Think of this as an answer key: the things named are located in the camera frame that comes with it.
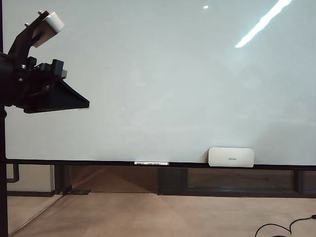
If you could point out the left gripper triangular black finger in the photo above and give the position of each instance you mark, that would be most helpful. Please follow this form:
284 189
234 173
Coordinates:
64 101

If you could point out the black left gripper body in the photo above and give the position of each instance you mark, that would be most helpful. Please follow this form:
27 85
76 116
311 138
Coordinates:
32 81

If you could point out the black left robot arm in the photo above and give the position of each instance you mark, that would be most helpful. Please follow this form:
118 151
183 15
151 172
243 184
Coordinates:
7 74

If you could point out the large white whiteboard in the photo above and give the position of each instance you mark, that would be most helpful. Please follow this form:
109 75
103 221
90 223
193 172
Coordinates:
148 74

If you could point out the white whiteboard eraser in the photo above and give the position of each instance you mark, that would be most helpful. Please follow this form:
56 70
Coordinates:
230 158

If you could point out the black bent pipe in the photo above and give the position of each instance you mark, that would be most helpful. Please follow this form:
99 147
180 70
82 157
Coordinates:
16 172

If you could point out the black floor plate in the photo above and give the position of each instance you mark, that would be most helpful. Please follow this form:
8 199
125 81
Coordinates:
81 192

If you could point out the white printed label strip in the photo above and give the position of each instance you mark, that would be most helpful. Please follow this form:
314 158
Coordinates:
151 163

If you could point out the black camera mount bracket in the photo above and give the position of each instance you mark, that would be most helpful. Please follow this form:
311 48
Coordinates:
21 42

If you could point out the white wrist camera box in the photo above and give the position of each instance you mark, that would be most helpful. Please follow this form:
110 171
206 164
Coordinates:
53 22

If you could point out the black metal frame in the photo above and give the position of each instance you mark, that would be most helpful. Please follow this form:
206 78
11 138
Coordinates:
2 172

